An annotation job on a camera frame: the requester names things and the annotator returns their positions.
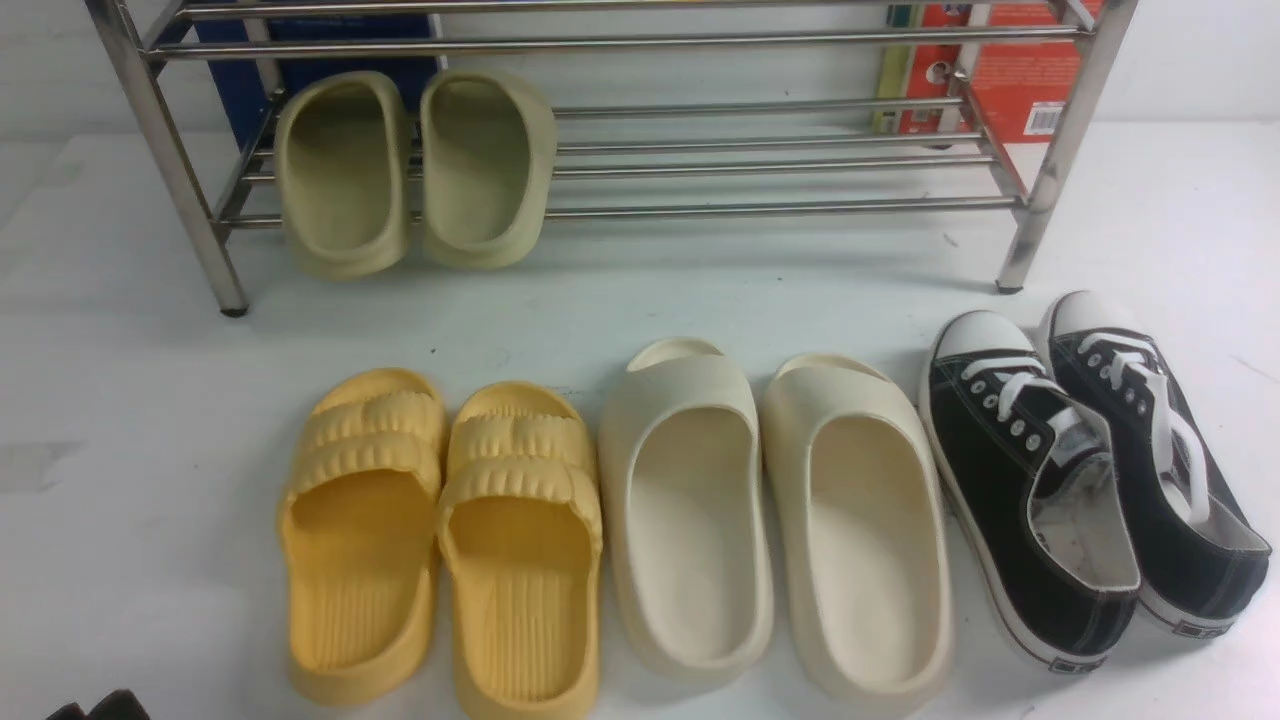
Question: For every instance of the black canvas sneaker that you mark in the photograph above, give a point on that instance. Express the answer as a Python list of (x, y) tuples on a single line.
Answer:
[(1200, 559), (1033, 479)]

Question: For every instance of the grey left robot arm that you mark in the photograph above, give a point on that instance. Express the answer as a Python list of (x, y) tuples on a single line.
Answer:
[(121, 704)]

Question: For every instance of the right olive green slipper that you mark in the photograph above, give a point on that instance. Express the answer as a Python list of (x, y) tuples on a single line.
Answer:
[(489, 144)]

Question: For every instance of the left olive green slipper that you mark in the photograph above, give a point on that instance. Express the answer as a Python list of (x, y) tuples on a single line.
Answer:
[(341, 157)]

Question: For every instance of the cream foam slipper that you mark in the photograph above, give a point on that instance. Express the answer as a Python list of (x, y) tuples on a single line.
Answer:
[(863, 534), (681, 458)]

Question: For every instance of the yellow ridged slipper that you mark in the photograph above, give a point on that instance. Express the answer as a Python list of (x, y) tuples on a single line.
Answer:
[(522, 534), (357, 527)]

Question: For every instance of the red cardboard box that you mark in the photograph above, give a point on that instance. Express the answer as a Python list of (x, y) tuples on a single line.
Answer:
[(1020, 87)]

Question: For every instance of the blue box behind rack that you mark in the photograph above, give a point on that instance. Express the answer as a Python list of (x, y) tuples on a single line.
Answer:
[(239, 86)]

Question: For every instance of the stainless steel shoe rack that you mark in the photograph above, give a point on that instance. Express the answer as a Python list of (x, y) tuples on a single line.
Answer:
[(667, 112)]

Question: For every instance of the right yellow ridged slipper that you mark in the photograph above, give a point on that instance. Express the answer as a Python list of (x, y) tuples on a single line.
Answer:
[(522, 534)]

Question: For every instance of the olive green slipper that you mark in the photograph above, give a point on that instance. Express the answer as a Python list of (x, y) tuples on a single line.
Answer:
[(341, 157), (489, 144)]

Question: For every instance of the left yellow ridged slipper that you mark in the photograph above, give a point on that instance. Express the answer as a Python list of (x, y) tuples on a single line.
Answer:
[(357, 527)]

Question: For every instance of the right black canvas sneaker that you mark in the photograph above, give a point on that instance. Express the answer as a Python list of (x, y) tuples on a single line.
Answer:
[(1200, 559)]

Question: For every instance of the left black canvas sneaker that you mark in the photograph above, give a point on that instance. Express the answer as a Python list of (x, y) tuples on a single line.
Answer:
[(1033, 479)]

